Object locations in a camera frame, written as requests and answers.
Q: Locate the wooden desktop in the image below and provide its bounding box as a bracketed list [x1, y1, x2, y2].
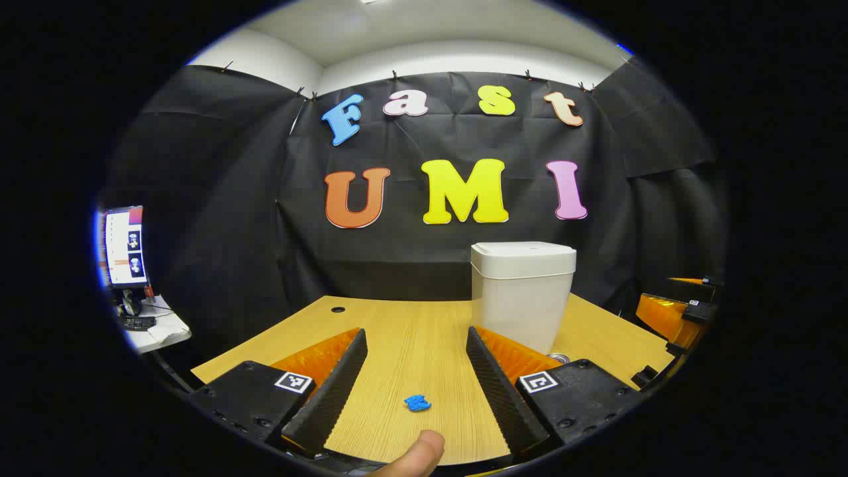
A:
[191, 295, 676, 466]

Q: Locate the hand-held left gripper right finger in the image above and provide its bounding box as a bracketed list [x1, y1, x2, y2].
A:
[466, 325, 642, 463]

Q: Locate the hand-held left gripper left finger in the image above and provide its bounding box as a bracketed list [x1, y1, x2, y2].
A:
[187, 327, 369, 459]

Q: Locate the white desktop garbage bin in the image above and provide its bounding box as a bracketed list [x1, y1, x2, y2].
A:
[470, 241, 577, 355]

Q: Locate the computer monitor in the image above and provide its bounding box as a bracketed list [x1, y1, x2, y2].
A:
[98, 205, 150, 290]

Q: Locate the white side table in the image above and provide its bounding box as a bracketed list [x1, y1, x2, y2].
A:
[119, 295, 193, 354]

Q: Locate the black backdrop cloth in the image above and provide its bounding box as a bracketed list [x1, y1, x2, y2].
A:
[99, 56, 729, 382]

